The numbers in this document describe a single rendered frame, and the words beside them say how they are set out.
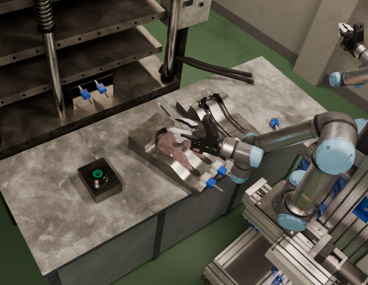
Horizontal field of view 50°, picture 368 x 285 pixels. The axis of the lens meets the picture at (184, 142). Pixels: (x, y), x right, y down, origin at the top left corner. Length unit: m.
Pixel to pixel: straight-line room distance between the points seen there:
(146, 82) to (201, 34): 2.00
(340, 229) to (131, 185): 1.05
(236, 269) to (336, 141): 1.48
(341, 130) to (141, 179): 1.14
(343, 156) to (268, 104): 1.42
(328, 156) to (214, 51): 3.17
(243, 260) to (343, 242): 0.82
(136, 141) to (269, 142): 0.85
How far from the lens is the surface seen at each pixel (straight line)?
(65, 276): 2.19
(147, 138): 2.17
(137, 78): 2.70
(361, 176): 1.77
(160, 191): 2.10
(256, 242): 2.74
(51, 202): 2.09
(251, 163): 1.48
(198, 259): 2.83
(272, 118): 2.53
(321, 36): 4.08
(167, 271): 2.77
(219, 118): 2.37
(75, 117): 2.46
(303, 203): 1.58
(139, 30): 2.69
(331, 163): 1.35
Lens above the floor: 2.57
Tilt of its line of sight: 50 degrees down
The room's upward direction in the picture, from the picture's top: 11 degrees clockwise
